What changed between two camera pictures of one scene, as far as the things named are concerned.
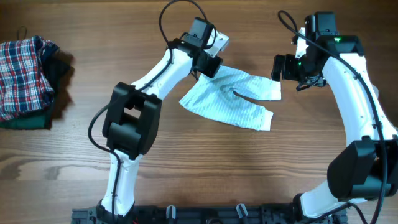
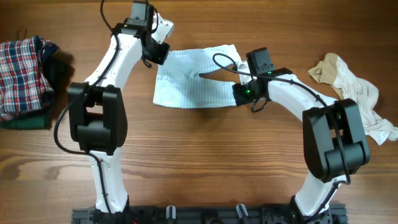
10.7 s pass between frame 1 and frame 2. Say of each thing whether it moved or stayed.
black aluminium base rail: stayed
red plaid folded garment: stayed
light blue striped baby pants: moved
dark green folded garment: stayed
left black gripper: moved
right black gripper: moved
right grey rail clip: stayed
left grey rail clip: stayed
